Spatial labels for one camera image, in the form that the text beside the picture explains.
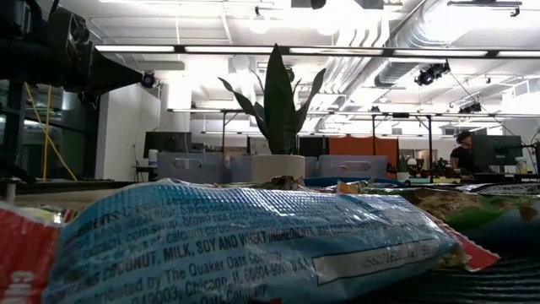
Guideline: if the orange partition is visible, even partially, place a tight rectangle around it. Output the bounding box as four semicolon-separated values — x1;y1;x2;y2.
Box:
327;135;400;178

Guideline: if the red-edged granola bar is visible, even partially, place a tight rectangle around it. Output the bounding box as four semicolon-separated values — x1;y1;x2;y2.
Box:
421;210;501;272

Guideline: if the green and blue granola bar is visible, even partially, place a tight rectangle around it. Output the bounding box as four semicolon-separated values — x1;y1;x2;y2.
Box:
366;187;540;254

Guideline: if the overhead LED light bar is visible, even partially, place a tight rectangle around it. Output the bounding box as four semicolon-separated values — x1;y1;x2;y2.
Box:
94;44;540;59

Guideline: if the black aluminium table frame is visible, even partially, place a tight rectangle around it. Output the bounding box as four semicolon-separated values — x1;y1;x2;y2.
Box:
0;176;136;203

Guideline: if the silver ventilation duct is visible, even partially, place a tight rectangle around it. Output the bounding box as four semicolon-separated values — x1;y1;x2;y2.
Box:
375;0;448;88

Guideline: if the person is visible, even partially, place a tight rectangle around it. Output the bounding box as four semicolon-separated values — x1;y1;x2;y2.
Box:
449;130;476;176

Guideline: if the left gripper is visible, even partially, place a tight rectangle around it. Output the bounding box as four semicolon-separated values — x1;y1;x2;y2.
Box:
50;41;144;107

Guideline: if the white plant pot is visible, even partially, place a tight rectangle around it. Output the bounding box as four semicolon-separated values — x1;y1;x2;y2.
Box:
251;154;306;183

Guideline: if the round dark woven placemat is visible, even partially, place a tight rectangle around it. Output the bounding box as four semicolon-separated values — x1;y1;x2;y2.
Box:
337;248;540;304

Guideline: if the small potted cactus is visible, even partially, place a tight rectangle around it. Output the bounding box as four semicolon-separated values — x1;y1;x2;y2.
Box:
397;154;411;183

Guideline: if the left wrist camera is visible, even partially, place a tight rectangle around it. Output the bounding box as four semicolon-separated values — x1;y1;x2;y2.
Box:
46;7;91;55

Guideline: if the black blue-lens camera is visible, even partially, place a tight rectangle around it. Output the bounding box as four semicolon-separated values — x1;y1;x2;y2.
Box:
140;70;157;90

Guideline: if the yellow hanging cord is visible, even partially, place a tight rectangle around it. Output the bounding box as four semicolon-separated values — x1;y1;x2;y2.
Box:
24;82;78;182

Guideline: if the round pendant lamp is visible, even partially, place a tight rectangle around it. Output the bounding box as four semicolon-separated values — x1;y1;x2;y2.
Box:
248;6;271;35

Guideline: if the black background rig frame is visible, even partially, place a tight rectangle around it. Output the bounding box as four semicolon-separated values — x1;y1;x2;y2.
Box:
168;107;540;182

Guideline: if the black computer monitor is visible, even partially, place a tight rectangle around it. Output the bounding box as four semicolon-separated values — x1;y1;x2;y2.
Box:
471;134;523;174
143;131;193;160

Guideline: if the green snake plant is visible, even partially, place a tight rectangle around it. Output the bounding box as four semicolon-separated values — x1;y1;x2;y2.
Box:
218;43;327;156

